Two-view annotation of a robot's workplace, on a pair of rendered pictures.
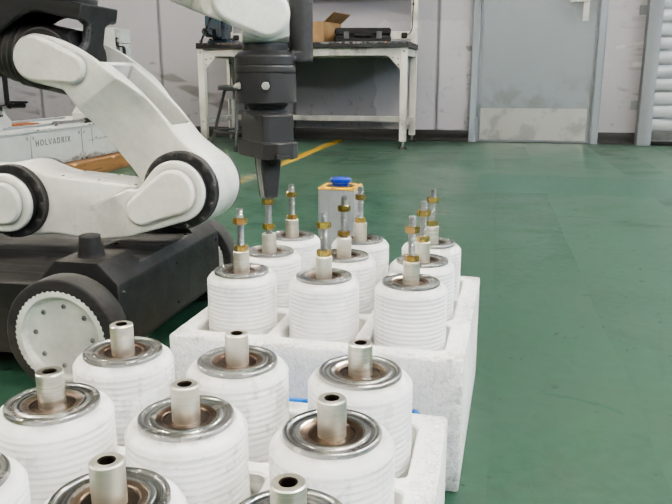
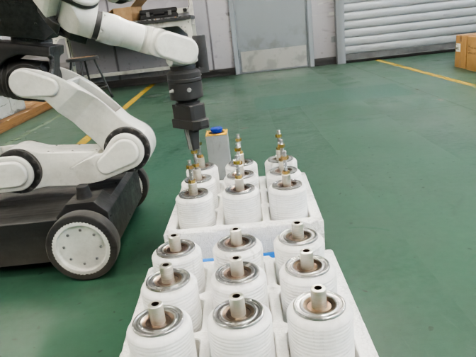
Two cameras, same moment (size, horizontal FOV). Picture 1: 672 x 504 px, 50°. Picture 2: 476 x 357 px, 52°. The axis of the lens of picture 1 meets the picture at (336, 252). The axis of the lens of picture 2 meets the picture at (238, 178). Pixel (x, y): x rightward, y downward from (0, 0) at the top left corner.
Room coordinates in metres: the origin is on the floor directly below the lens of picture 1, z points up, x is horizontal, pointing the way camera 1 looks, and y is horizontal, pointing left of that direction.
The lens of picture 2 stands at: (-0.20, 0.24, 0.66)
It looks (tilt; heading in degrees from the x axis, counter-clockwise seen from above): 18 degrees down; 349
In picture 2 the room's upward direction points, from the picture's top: 6 degrees counter-clockwise
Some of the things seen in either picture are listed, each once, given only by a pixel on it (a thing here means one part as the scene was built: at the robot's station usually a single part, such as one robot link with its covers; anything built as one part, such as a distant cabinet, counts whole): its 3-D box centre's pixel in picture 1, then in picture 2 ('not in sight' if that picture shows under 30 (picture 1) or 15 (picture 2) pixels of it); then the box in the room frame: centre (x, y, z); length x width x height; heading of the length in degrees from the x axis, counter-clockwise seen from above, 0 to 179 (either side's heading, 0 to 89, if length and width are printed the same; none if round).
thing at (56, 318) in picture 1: (68, 333); (83, 245); (1.13, 0.44, 0.10); 0.20 x 0.05 x 0.20; 78
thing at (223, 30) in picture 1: (216, 27); not in sight; (5.60, 0.89, 0.87); 0.41 x 0.17 x 0.25; 168
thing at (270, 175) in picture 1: (271, 177); (195, 138); (1.07, 0.10, 0.37); 0.03 x 0.02 x 0.06; 120
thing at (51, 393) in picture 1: (51, 389); (166, 273); (0.55, 0.23, 0.26); 0.02 x 0.02 x 0.03
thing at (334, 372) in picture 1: (360, 372); (297, 236); (0.61, -0.02, 0.25); 0.08 x 0.08 x 0.01
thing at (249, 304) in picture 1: (243, 333); (198, 226); (0.97, 0.13, 0.16); 0.10 x 0.10 x 0.18
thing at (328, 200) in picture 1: (340, 266); (222, 178); (1.35, -0.01, 0.16); 0.07 x 0.07 x 0.31; 76
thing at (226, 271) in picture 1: (241, 271); (193, 193); (0.97, 0.13, 0.25); 0.08 x 0.08 x 0.01
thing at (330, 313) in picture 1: (324, 340); (244, 222); (0.94, 0.02, 0.16); 0.10 x 0.10 x 0.18
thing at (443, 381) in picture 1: (343, 356); (246, 228); (1.05, -0.01, 0.09); 0.39 x 0.39 x 0.18; 76
